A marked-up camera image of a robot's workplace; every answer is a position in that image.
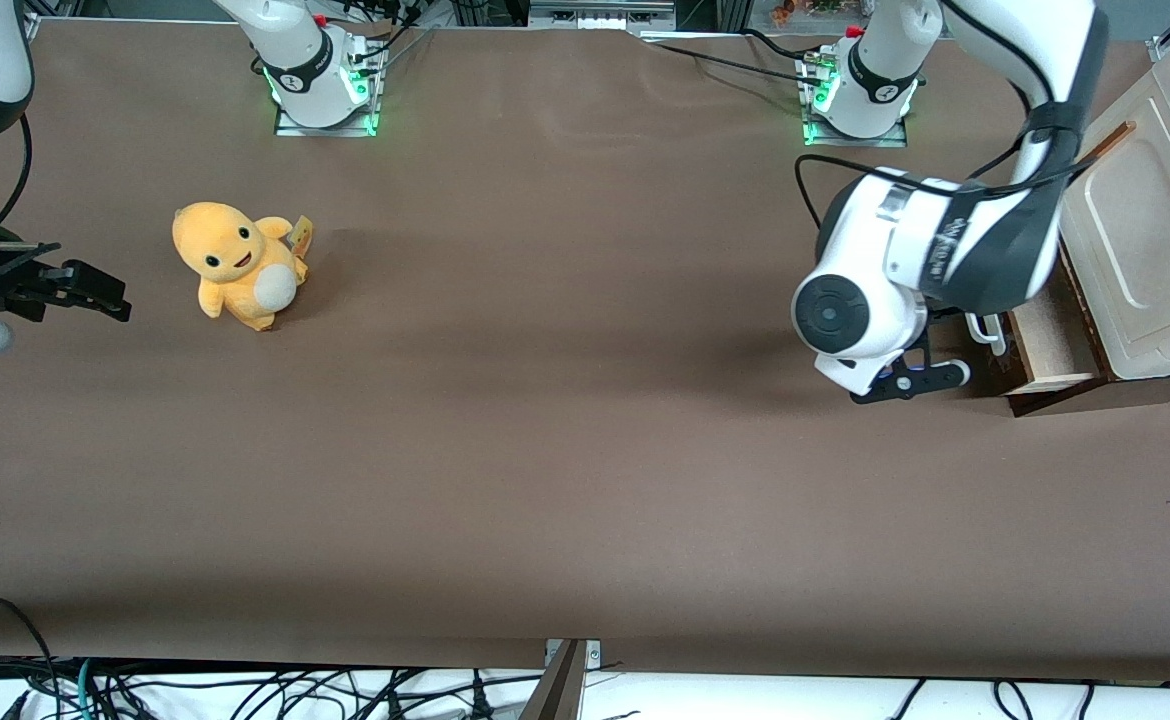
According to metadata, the yellow plush toy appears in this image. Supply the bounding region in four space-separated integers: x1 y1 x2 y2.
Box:
171 201 312 333

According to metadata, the white drawer handle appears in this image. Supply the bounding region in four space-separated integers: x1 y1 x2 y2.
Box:
964 311 1009 352

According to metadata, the grey metal post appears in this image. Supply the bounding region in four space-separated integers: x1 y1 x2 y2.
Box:
517 640 588 720

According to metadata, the long black table cable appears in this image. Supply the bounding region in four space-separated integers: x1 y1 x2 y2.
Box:
640 40 816 86

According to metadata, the dark wood drawer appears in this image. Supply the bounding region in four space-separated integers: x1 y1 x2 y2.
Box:
950 280 1104 397

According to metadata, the silver device box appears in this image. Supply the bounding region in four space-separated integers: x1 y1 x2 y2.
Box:
528 0 678 31

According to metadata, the black looped cable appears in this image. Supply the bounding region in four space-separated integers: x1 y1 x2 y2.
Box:
0 596 58 720

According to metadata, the silver bracket plate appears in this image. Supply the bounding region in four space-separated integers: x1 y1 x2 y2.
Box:
543 638 603 669

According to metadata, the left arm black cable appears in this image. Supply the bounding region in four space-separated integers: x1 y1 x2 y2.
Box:
794 0 1101 236

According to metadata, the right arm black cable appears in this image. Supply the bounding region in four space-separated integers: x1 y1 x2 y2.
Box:
0 112 35 229

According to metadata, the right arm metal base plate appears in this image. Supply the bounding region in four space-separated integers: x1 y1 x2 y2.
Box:
273 95 382 138

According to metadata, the black cable at arm base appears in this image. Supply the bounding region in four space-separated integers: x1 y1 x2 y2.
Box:
340 0 438 76

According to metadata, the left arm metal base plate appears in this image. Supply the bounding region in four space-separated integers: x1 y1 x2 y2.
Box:
801 110 909 149

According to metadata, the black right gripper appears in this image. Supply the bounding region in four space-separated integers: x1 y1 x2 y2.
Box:
0 232 133 324

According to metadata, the short black table cable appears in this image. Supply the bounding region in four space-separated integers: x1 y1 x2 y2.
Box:
742 28 821 63

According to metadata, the orange cabinet handle strip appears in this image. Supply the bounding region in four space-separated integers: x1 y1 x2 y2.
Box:
1085 120 1138 161

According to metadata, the white cabinet with dark frame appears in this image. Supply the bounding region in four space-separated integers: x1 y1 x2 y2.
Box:
1005 35 1170 418

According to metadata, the brown table cover sheet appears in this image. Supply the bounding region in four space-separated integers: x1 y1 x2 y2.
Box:
0 18 1170 683

